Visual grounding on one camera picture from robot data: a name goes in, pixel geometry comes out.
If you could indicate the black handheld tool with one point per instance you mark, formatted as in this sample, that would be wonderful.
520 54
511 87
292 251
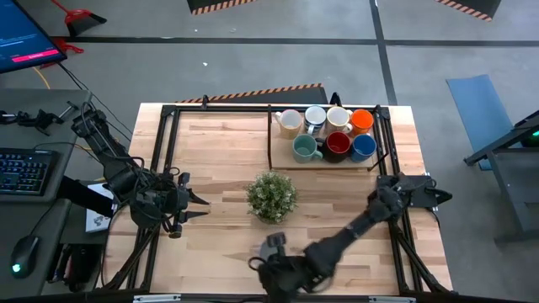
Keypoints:
40 120

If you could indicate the black table clamp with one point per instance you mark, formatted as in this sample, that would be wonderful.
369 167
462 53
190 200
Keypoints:
205 101
335 100

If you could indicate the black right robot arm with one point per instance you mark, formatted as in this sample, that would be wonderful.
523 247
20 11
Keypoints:
358 227

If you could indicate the artificial plant in striped pot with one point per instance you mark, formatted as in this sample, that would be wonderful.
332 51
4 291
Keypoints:
271 198

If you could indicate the plain blue mug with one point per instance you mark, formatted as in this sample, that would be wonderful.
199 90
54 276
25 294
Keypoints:
363 147

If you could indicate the grey desk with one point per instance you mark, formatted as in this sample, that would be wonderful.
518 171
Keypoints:
25 219

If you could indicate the blue floor mat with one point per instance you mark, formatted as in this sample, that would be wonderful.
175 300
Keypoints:
480 113

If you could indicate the black equipment bag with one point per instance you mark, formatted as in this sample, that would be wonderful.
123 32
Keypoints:
80 265

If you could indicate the black mug red inside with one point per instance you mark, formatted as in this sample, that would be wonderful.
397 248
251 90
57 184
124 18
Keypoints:
337 145

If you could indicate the teal mug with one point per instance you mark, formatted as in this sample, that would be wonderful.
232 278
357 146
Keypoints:
304 148

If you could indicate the yellow dotted mug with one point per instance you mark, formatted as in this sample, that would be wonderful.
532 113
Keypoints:
289 122

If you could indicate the white printed booklet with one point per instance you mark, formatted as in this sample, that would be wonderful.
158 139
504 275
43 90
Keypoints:
94 221

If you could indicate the monitor with blue screen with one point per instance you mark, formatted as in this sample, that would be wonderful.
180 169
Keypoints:
25 38

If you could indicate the orange mug white inside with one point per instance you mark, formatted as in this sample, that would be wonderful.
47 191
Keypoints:
362 121

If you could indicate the blue and white patterned mug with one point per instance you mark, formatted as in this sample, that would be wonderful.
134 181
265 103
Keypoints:
316 115

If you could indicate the white table edge bracket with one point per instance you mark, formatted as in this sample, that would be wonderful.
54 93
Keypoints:
156 298

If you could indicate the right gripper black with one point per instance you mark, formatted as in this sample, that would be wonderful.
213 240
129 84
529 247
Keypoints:
286 275

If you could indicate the black backlit keyboard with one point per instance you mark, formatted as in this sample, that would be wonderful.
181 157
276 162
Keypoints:
25 172

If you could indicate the black aluminium table frame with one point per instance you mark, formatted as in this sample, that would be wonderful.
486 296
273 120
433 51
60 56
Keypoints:
231 109

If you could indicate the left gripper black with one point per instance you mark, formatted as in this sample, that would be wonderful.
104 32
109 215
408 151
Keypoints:
177 202

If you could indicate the red floor stand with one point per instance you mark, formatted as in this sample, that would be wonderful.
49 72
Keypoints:
63 44

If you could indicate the black-framed workbench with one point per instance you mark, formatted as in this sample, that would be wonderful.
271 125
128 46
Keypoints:
513 185

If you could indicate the black computer mouse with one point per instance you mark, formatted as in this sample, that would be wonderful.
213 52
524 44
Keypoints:
24 256

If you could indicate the wooden shelf black metal frame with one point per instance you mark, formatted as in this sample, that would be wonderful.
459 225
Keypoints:
282 162

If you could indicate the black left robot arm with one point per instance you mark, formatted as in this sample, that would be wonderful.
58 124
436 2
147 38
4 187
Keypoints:
122 177

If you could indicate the black hazard-striped floor mat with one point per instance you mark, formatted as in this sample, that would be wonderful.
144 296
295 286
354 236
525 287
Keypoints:
273 97
202 4
480 5

